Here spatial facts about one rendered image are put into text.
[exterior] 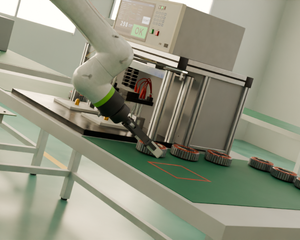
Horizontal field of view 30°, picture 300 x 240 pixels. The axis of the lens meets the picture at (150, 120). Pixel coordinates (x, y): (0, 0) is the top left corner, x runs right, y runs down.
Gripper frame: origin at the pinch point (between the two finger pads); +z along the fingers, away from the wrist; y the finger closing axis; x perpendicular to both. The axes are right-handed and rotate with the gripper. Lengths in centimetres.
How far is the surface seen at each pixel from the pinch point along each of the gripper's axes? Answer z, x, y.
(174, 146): 9.1, 6.8, -5.5
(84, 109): -13, -7, -48
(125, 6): -29, 39, -62
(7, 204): 25, -76, -135
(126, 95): -9.8, 8.9, -31.0
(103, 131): -13.4, -8.4, -10.8
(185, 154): 12.5, 7.9, -1.0
